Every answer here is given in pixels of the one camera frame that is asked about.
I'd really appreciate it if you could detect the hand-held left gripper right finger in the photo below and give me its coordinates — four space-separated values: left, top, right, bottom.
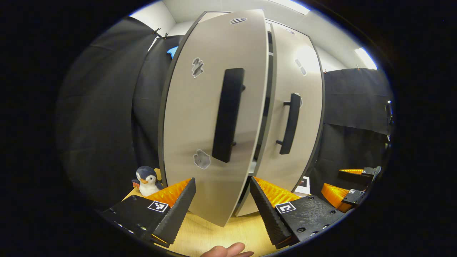
249 176 346 250

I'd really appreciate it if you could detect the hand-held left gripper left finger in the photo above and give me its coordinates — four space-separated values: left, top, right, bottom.
102 178 196 245

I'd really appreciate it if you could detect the white shoe cabinet door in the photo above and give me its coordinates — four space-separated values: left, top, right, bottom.
158 9 269 228
234 22 325 217

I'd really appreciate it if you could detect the white shoe cabinet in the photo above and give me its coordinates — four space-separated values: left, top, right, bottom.
158 9 325 228

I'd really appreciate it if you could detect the small white card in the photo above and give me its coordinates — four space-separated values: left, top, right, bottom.
296 176 310 195

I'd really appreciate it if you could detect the penguin plush toy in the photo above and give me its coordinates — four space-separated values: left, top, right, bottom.
131 166 164 197

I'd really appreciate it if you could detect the black backdrop cloth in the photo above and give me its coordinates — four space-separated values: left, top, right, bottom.
55 16 182 211
307 68 395 195

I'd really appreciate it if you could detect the black door handle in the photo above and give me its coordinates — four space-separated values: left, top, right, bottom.
276 93 301 155
212 68 246 163

